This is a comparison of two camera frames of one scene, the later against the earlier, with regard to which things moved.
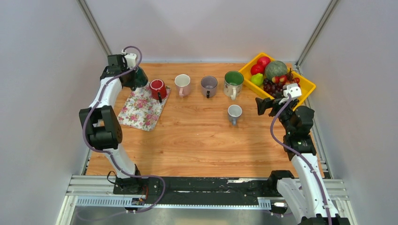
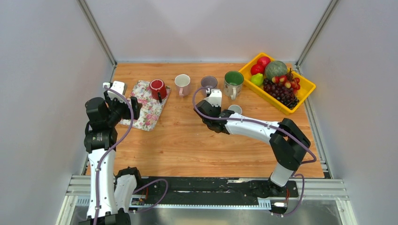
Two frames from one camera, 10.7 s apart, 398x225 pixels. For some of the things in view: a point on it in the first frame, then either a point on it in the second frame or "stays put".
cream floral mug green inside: [233, 83] stays put
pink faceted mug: [182, 81] stays put
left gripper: [132, 84] → [127, 115]
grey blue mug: [234, 111] stays put
